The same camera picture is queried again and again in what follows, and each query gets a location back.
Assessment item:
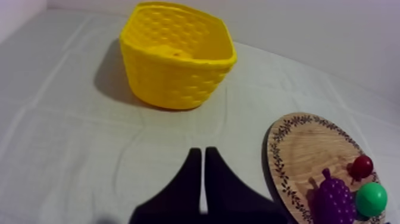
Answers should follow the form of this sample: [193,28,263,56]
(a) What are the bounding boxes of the yellow plastic basket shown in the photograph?
[119,1,238,111]

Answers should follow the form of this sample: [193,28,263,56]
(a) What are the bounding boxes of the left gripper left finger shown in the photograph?
[129,147,202,224]

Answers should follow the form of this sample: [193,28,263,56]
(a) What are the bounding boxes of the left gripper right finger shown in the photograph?
[204,147,290,224]

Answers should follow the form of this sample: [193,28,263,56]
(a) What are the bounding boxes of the purple toy grapes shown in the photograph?
[313,168,357,224]

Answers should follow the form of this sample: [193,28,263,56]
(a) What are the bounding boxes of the green toy pear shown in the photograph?
[355,182,388,217]

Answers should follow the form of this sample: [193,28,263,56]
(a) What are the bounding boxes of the small red fruit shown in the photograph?
[349,155,374,185]

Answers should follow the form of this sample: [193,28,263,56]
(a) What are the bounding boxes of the round wooden board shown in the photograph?
[266,112,386,224]

